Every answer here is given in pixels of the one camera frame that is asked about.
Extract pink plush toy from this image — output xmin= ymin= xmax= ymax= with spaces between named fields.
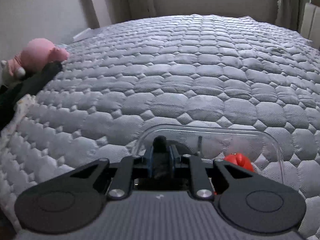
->
xmin=1 ymin=38 xmax=69 ymax=87

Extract white paper on bed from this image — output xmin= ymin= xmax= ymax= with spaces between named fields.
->
xmin=73 ymin=28 xmax=94 ymax=42

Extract grey curtain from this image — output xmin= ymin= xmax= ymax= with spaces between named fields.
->
xmin=275 ymin=0 xmax=310 ymax=31

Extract clear glass food container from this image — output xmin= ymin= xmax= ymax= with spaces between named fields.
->
xmin=132 ymin=125 xmax=285 ymax=183

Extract black plush toy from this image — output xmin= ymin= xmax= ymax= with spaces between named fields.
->
xmin=149 ymin=136 xmax=192 ymax=191

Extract red figurine toy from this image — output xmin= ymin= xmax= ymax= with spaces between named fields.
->
xmin=224 ymin=153 xmax=254 ymax=172

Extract black clothing pile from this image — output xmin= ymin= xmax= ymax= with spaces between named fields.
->
xmin=1 ymin=61 xmax=62 ymax=130

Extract beige padded headboard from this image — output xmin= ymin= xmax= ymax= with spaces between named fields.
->
xmin=300 ymin=3 xmax=320 ymax=49

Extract floral white cloth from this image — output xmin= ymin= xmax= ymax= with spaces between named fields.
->
xmin=1 ymin=94 xmax=36 ymax=153

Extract grey quilted bedspread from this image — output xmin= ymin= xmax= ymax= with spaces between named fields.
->
xmin=1 ymin=15 xmax=319 ymax=239

